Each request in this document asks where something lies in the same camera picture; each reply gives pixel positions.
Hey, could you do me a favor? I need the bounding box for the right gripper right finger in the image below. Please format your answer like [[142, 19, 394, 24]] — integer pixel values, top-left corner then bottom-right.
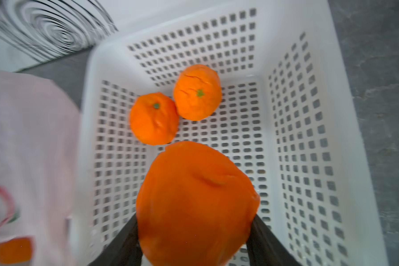
[[246, 215, 301, 266]]

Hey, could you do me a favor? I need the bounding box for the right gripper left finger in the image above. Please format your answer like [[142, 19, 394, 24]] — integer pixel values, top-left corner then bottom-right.
[[88, 215, 143, 266]]

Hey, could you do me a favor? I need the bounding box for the orange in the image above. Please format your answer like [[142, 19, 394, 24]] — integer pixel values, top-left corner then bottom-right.
[[136, 141, 260, 266], [129, 92, 179, 145], [173, 64, 222, 121], [0, 237, 33, 265]]

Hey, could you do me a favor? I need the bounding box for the white perforated plastic basket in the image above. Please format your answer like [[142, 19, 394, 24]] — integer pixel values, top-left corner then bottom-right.
[[69, 1, 388, 266]]

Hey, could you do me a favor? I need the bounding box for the pink printed plastic bag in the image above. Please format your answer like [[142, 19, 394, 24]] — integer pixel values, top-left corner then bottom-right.
[[0, 71, 80, 266]]

